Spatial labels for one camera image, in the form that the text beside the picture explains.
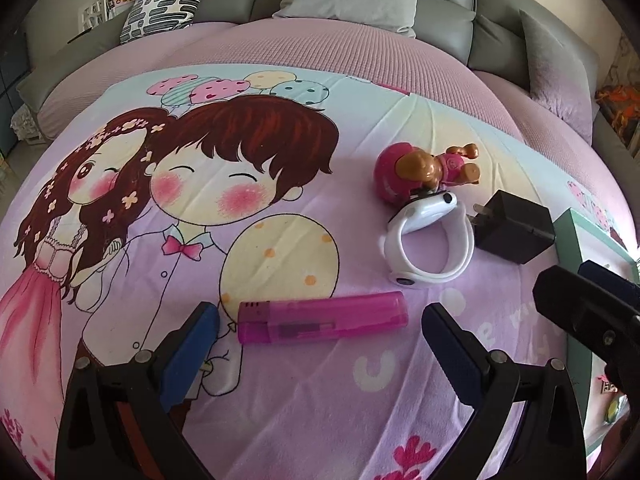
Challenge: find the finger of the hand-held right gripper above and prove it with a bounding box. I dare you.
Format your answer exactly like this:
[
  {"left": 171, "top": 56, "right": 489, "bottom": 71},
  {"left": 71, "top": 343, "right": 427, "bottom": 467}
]
[
  {"left": 577, "top": 260, "right": 640, "bottom": 311},
  {"left": 532, "top": 266, "right": 640, "bottom": 356}
]

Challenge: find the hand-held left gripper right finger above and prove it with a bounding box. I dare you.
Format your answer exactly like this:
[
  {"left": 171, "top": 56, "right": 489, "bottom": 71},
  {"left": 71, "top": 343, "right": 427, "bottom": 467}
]
[{"left": 421, "top": 302, "right": 586, "bottom": 480}]

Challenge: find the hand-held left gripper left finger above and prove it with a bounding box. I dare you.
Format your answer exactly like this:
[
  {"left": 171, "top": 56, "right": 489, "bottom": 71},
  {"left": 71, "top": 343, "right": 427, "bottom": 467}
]
[{"left": 55, "top": 301, "right": 221, "bottom": 480}]

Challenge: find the teal box lid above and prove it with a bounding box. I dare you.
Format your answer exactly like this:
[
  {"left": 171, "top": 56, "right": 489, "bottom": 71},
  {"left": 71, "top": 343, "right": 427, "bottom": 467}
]
[{"left": 554, "top": 208, "right": 640, "bottom": 466}]

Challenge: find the pink lighter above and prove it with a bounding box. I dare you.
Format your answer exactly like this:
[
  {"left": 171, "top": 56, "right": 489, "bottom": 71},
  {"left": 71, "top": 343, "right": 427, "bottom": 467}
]
[{"left": 236, "top": 291, "right": 409, "bottom": 346}]

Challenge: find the black plug charger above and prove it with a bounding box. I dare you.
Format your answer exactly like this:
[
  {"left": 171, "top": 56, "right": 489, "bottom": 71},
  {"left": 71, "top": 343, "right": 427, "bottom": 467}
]
[{"left": 472, "top": 190, "right": 557, "bottom": 266}]

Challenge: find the white toy watch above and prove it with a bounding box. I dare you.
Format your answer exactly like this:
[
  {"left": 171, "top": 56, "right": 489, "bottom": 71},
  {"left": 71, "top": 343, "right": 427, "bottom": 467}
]
[{"left": 382, "top": 191, "right": 475, "bottom": 288}]

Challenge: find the orange patterned cloth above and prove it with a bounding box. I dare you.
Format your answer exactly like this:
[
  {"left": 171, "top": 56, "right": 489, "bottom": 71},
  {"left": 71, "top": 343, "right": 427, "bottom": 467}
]
[{"left": 595, "top": 85, "right": 640, "bottom": 146}]

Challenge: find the toy dog figure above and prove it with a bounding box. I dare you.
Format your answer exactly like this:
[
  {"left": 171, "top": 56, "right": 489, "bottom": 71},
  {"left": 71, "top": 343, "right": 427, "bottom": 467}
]
[{"left": 375, "top": 142, "right": 482, "bottom": 203}]

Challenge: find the purple grey pillow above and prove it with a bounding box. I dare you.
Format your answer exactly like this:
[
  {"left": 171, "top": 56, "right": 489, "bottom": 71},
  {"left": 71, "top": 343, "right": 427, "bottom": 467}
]
[{"left": 519, "top": 9, "right": 601, "bottom": 136}]

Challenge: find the beige patterned curtain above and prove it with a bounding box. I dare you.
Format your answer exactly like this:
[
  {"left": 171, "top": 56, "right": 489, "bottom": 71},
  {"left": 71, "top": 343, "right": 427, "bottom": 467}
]
[{"left": 607, "top": 35, "right": 640, "bottom": 91}]

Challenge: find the printed cartoon blanket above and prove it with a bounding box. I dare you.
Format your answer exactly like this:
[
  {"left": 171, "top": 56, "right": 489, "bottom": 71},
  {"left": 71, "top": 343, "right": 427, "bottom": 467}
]
[{"left": 0, "top": 62, "right": 640, "bottom": 480}]

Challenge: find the white lace cloth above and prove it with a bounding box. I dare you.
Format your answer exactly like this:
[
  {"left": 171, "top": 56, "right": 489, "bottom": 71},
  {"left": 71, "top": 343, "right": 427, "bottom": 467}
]
[{"left": 10, "top": 105, "right": 41, "bottom": 143}]

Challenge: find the dark cabinet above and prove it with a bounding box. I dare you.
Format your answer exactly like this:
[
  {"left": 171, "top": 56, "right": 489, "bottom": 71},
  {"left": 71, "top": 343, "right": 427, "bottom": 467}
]
[{"left": 0, "top": 35, "right": 31, "bottom": 156}]

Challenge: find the pink bedspread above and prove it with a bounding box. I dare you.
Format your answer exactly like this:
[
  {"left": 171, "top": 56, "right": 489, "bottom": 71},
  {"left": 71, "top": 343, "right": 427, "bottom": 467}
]
[{"left": 37, "top": 20, "right": 616, "bottom": 196}]

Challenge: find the black white patterned pillow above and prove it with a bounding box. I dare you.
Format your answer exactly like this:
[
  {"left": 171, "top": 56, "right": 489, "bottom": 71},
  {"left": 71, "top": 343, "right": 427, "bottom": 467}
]
[{"left": 119, "top": 0, "right": 219, "bottom": 46}]

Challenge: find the white magazine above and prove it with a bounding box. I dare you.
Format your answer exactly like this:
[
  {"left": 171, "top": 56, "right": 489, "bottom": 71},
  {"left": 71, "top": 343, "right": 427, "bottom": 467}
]
[{"left": 77, "top": 0, "right": 108, "bottom": 31}]

